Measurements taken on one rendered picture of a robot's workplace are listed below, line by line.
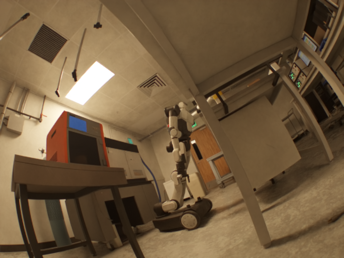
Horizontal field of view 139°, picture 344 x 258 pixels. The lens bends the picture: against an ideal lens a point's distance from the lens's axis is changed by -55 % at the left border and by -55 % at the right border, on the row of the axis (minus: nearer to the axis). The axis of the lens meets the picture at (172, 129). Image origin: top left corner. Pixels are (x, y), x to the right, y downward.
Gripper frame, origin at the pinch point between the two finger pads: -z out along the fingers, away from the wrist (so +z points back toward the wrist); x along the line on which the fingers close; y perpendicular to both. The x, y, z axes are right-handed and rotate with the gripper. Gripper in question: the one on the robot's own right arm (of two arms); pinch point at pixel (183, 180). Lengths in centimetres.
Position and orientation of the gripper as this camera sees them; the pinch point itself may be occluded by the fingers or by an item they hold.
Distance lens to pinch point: 142.1
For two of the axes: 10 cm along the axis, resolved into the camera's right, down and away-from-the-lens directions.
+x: 8.3, -3.4, -4.3
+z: -2.0, -9.2, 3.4
